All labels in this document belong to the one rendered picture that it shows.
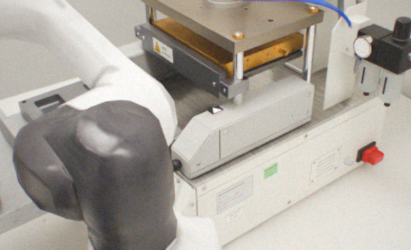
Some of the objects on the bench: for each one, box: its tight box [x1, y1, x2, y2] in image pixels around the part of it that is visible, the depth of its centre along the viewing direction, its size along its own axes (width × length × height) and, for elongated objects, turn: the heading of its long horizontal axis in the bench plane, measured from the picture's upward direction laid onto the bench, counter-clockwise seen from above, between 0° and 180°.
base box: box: [174, 97, 387, 247], centre depth 100 cm, size 54×38×17 cm
